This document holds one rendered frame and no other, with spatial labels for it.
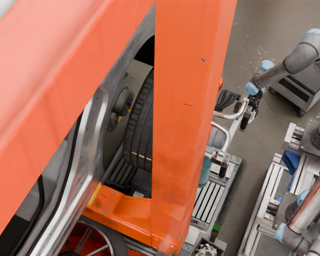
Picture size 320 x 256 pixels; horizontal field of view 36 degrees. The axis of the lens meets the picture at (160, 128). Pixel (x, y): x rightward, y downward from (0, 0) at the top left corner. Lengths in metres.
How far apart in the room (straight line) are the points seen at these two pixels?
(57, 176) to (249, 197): 1.56
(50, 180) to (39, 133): 1.90
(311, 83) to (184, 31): 2.55
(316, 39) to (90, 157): 1.24
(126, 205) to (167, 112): 1.18
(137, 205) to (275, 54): 2.17
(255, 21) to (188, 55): 3.23
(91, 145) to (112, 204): 0.46
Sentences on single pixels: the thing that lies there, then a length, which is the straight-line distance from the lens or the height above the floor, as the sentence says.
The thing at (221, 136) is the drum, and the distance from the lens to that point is 2.63.
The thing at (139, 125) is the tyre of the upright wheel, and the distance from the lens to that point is 2.44.
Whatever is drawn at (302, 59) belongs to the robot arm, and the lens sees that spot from 2.48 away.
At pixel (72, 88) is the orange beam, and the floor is 2.68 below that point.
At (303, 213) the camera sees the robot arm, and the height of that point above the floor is 1.25.
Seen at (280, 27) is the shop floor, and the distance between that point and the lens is 4.47.
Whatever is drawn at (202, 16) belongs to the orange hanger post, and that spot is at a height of 2.33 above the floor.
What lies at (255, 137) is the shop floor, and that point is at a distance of 3.74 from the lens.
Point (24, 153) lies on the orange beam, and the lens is 0.53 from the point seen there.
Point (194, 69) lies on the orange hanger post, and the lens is 1.29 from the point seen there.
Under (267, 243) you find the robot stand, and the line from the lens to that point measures 3.18.
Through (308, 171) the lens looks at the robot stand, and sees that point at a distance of 2.84.
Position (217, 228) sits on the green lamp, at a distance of 2.67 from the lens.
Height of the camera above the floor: 3.14
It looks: 58 degrees down
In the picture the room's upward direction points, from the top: 3 degrees clockwise
